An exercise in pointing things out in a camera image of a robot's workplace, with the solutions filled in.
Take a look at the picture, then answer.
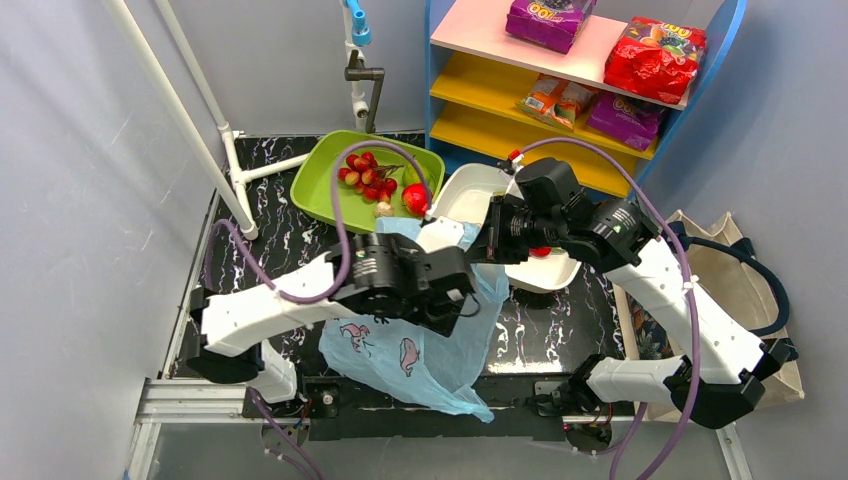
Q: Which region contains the red chili pepper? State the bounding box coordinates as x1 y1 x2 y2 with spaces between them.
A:
529 247 552 258

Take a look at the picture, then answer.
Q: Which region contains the red apple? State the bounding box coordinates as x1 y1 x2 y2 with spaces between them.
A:
401 183 431 218

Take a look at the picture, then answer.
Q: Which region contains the light blue printed plastic bag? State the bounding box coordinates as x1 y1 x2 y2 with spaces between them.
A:
318 217 511 424

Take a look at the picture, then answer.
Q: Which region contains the red strawberry bunch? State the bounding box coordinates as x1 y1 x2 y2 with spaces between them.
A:
336 151 402 203

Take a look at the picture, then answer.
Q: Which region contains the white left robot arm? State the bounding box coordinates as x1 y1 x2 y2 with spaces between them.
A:
186 233 476 404

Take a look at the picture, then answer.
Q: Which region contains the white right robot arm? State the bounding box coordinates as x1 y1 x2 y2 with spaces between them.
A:
468 157 791 429

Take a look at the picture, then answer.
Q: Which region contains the orange snack bag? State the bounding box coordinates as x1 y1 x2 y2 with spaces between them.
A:
516 74 598 131

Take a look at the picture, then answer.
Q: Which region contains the purple snack bag lower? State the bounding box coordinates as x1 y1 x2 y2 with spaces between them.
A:
586 91 668 151

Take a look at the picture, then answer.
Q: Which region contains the purple snack bag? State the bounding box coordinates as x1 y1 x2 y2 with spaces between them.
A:
505 0 596 54
586 91 668 151

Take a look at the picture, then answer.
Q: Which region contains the cream canvas tote bag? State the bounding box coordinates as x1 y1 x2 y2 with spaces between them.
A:
612 209 806 424

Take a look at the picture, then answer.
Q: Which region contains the red snack bag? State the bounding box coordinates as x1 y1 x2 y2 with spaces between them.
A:
603 16 707 104

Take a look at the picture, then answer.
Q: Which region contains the purple snack bag top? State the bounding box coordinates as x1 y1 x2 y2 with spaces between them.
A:
505 0 596 54

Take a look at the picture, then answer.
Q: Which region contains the garlic bulb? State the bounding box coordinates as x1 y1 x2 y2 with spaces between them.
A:
374 201 395 218

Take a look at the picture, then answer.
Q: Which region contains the white rectangular tray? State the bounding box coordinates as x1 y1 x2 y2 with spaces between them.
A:
434 163 581 293

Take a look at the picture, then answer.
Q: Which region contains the green pear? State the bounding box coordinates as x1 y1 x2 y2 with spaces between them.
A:
402 164 421 186

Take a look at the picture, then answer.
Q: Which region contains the green rectangular tray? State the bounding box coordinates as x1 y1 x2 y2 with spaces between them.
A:
290 130 446 233

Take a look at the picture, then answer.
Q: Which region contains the blue shelf with coloured boards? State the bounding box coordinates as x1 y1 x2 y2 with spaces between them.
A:
425 1 746 197

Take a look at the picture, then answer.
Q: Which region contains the grey faucet on pipe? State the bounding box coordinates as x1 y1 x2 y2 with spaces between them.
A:
341 0 386 134

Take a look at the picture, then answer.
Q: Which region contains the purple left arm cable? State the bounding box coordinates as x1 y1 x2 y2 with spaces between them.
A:
202 139 435 306

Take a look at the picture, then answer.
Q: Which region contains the white pipe frame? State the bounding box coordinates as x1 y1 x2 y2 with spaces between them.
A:
104 1 306 240

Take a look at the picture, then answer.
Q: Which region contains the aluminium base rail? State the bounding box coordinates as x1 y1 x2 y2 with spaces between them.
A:
122 192 757 480

